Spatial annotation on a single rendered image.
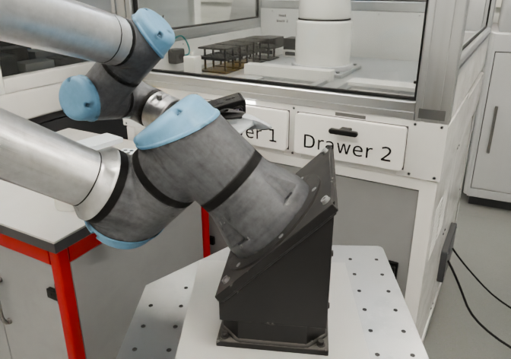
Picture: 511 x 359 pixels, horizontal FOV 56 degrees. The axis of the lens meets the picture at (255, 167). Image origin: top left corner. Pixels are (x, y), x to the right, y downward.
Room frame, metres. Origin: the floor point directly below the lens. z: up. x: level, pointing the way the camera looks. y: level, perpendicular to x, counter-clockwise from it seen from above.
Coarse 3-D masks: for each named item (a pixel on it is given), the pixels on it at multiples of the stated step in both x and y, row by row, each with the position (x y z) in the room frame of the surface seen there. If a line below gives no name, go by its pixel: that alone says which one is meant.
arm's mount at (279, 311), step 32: (320, 160) 0.72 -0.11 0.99; (320, 192) 0.60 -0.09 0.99; (288, 224) 0.57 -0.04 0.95; (320, 224) 0.54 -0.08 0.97; (256, 256) 0.56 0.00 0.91; (288, 256) 0.55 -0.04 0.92; (320, 256) 0.54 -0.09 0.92; (224, 288) 0.55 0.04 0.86; (256, 288) 0.55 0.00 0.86; (288, 288) 0.54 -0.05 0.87; (320, 288) 0.54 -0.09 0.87; (224, 320) 0.58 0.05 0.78; (256, 320) 0.55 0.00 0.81; (288, 320) 0.54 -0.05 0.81; (320, 320) 0.54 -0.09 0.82; (320, 352) 0.53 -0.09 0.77
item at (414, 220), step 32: (128, 128) 1.55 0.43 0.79; (288, 160) 1.26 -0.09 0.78; (352, 192) 1.18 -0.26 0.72; (384, 192) 1.14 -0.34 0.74; (416, 192) 1.10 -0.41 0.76; (448, 192) 1.42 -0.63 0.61; (352, 224) 1.18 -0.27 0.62; (384, 224) 1.13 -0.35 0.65; (416, 224) 1.09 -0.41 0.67; (448, 224) 1.60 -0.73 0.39; (416, 256) 1.08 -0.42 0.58; (448, 256) 1.55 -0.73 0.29; (416, 288) 1.08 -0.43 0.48; (416, 320) 1.07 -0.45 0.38
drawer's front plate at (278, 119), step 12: (252, 108) 1.29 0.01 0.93; (264, 108) 1.28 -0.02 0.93; (264, 120) 1.27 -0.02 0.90; (276, 120) 1.26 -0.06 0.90; (288, 120) 1.25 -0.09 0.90; (264, 132) 1.27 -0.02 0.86; (276, 132) 1.26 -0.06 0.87; (252, 144) 1.29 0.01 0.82; (264, 144) 1.27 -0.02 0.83; (276, 144) 1.26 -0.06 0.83
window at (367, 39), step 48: (144, 0) 1.51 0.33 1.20; (192, 0) 1.42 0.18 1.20; (240, 0) 1.35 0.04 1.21; (288, 0) 1.28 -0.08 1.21; (336, 0) 1.22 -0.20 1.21; (384, 0) 1.16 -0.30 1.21; (192, 48) 1.43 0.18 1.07; (240, 48) 1.35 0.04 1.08; (288, 48) 1.28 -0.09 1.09; (336, 48) 1.22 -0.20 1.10; (384, 48) 1.16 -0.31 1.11
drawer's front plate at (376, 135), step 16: (304, 128) 1.22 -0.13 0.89; (320, 128) 1.19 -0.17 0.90; (336, 128) 1.17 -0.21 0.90; (352, 128) 1.15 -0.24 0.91; (368, 128) 1.13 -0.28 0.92; (384, 128) 1.11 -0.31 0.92; (400, 128) 1.10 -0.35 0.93; (320, 144) 1.19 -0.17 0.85; (336, 144) 1.17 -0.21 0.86; (352, 144) 1.15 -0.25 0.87; (368, 144) 1.13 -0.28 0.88; (384, 144) 1.11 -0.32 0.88; (400, 144) 1.09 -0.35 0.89; (352, 160) 1.15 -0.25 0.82; (368, 160) 1.13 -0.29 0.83; (400, 160) 1.09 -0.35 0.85
